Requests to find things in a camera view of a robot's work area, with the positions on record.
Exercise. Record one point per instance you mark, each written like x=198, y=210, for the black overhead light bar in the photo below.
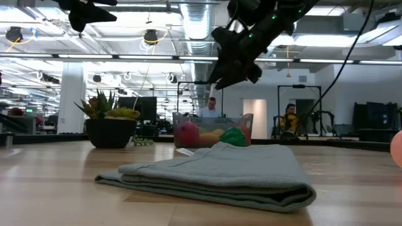
x=141, y=57

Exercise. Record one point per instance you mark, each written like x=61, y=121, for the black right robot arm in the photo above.
x=282, y=9

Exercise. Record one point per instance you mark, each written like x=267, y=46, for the person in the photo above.
x=209, y=111
x=289, y=120

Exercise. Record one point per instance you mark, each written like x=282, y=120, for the black hanging camera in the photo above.
x=14, y=34
x=151, y=36

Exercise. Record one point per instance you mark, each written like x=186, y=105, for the light green toy lime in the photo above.
x=203, y=130

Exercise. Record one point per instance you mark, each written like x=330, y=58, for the red toy pepper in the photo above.
x=186, y=135

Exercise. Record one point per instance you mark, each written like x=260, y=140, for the dark green toy pepper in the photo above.
x=233, y=137

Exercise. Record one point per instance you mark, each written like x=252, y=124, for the folded grey cloth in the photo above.
x=220, y=175

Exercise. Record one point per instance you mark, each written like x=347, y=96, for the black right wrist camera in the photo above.
x=226, y=37

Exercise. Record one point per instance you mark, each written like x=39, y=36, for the small silver cylinder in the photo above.
x=9, y=139

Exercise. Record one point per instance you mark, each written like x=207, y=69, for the black background monitor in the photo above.
x=144, y=108

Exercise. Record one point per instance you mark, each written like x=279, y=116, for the yellow toy banana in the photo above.
x=207, y=140

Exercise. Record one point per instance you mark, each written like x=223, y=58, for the pink toy peach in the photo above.
x=398, y=147

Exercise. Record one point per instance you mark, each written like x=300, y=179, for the black background rig frame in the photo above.
x=188, y=82
x=298, y=86

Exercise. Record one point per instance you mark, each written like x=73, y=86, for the black aluminium table frame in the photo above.
x=47, y=138

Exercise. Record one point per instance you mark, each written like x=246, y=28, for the white building pillar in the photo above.
x=72, y=100

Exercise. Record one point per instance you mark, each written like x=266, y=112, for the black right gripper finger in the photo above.
x=227, y=73
x=255, y=73

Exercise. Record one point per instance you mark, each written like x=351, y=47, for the clear grey tupperware container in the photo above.
x=182, y=117

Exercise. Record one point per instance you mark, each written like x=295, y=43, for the potted succulent plant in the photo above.
x=110, y=133

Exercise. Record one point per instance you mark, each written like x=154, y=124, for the black background cabinets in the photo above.
x=377, y=117

